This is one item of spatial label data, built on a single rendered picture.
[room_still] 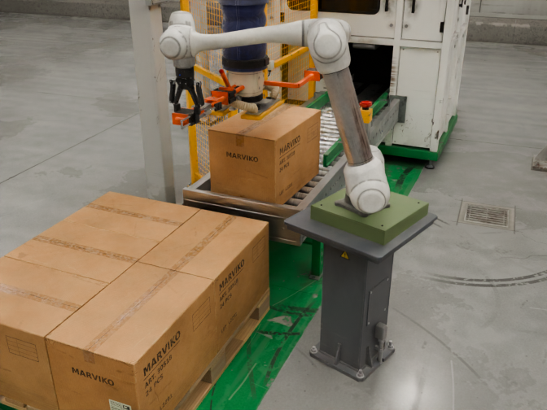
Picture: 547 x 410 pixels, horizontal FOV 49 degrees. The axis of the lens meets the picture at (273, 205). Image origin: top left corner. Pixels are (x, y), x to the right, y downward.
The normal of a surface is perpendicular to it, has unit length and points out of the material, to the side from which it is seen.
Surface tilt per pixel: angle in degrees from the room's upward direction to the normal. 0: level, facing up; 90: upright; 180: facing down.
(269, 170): 90
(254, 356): 0
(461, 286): 0
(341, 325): 90
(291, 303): 0
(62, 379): 90
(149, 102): 90
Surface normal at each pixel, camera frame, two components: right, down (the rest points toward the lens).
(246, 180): -0.45, 0.38
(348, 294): -0.65, 0.33
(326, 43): -0.08, 0.32
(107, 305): 0.00, -0.90
